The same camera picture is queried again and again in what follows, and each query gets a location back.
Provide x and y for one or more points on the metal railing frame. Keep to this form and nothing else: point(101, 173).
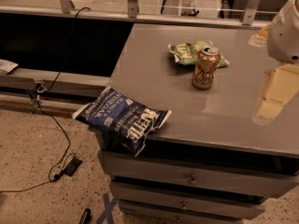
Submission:
point(173, 12)

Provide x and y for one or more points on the bottom grey drawer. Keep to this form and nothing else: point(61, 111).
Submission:
point(174, 214)

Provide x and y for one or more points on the middle grey drawer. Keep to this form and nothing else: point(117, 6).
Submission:
point(185, 201)

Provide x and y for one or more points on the orange soda can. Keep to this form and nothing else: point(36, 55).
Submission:
point(206, 65)

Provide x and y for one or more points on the green chip bag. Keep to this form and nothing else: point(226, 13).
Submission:
point(187, 53)

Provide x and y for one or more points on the white paper packet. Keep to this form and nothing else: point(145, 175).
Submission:
point(7, 66)

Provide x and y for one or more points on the top grey drawer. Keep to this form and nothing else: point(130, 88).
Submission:
point(197, 175)

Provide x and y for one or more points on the black marker on floor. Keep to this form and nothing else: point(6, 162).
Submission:
point(86, 216)

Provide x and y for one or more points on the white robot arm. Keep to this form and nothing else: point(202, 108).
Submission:
point(281, 37)

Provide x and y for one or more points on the black power adapter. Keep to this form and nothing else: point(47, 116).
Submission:
point(72, 166)

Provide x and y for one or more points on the grey metal ledge beam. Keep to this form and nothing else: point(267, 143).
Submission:
point(66, 83)

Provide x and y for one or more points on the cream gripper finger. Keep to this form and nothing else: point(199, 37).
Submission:
point(278, 87)
point(260, 39)

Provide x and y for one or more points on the grey drawer cabinet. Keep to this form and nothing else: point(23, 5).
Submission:
point(212, 127)

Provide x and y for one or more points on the blue kettle chip bag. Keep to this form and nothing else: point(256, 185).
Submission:
point(121, 117)

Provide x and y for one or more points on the grey drawer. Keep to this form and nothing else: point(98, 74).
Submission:
point(185, 201)
point(174, 214)
point(197, 175)

